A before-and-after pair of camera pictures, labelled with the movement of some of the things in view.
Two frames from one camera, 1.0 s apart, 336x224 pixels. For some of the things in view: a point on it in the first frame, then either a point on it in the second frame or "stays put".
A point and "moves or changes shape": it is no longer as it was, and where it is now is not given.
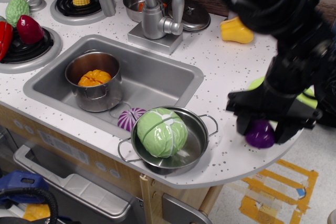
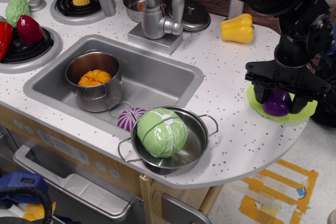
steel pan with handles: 197,138 stays put
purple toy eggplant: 261,134 moves or changes shape
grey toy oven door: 82,194 stays put
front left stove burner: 24,57 stays put
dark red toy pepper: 29,31 stays put
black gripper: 290,112 to 303,78
